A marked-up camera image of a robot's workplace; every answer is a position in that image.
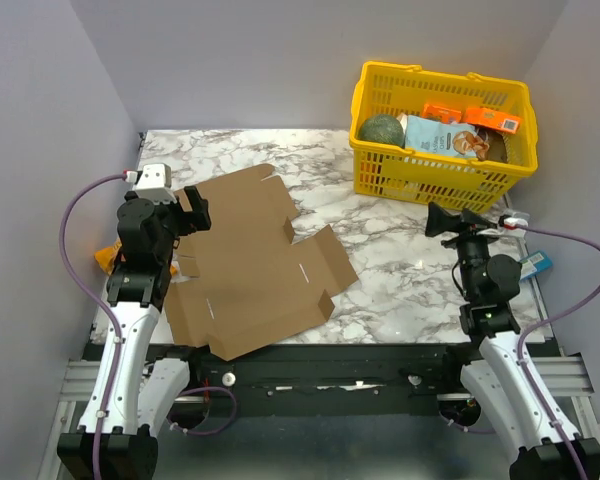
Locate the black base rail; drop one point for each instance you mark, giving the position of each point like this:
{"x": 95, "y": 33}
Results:
{"x": 327, "y": 380}

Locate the yellow plastic basket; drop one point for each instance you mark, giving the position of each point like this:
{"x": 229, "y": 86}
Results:
{"x": 388, "y": 171}

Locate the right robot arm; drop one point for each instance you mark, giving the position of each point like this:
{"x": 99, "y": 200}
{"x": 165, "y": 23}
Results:
{"x": 540, "y": 441}

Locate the orange snack box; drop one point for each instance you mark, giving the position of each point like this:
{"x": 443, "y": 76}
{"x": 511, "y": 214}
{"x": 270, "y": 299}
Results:
{"x": 441, "y": 114}

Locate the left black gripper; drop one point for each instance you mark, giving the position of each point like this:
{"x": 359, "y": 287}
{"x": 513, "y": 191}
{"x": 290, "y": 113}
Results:
{"x": 191, "y": 221}

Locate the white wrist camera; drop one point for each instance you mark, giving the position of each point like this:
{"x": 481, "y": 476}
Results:
{"x": 514, "y": 220}
{"x": 154, "y": 184}

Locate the brown cardboard box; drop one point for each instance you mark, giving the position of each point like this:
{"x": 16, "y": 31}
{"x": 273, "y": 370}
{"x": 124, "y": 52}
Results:
{"x": 248, "y": 283}

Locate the orange candy bag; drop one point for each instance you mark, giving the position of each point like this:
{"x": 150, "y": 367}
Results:
{"x": 107, "y": 257}

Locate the orange juice carton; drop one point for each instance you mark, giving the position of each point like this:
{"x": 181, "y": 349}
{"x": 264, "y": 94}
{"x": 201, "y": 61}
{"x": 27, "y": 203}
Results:
{"x": 492, "y": 119}

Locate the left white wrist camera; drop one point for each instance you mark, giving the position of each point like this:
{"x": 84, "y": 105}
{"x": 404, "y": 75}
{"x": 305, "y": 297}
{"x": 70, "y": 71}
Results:
{"x": 154, "y": 184}

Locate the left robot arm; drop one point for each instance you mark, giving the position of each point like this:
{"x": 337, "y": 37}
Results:
{"x": 116, "y": 437}

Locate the light blue chips bag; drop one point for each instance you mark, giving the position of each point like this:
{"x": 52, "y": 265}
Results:
{"x": 453, "y": 140}

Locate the aluminium frame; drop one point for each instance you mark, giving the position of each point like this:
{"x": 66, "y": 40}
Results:
{"x": 565, "y": 376}

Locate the blue small packet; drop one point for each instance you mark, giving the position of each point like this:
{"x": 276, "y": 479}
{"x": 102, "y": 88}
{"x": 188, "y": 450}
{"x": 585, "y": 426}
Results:
{"x": 534, "y": 264}

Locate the green round melon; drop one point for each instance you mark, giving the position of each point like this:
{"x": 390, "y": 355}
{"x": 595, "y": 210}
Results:
{"x": 382, "y": 129}

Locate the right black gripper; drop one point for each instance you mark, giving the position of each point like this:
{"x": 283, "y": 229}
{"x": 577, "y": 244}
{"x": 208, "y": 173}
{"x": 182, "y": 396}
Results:
{"x": 460, "y": 223}

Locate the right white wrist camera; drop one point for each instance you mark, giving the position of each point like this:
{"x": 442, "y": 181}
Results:
{"x": 514, "y": 220}

